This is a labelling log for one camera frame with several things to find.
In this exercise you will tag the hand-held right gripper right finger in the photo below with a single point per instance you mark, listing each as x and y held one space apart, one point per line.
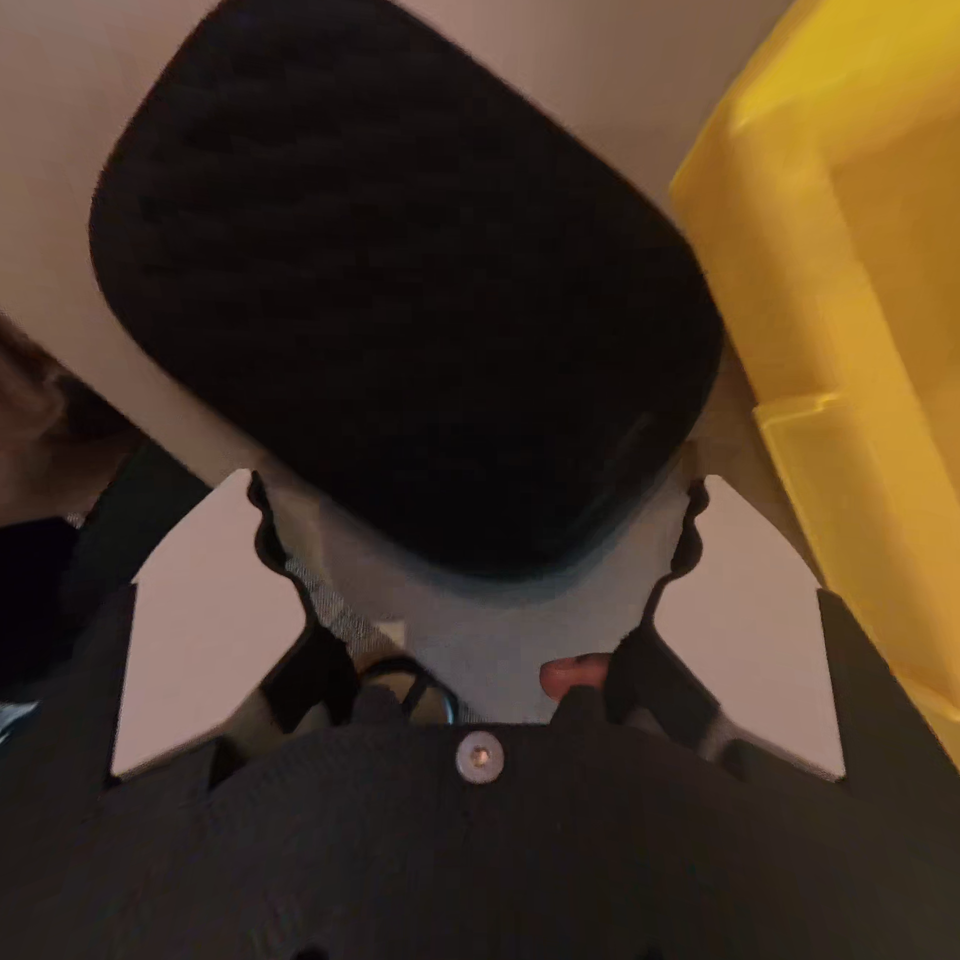
750 637

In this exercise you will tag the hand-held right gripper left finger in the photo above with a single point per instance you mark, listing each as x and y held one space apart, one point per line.
195 637

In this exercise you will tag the yellow plastic bin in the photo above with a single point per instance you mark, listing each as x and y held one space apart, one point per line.
862 300

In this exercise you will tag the person's right hand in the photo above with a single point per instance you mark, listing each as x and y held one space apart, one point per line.
566 671

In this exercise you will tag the person's grey hoodie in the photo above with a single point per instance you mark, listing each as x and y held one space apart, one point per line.
487 637

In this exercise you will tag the black rounded pad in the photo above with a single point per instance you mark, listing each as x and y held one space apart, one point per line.
375 262

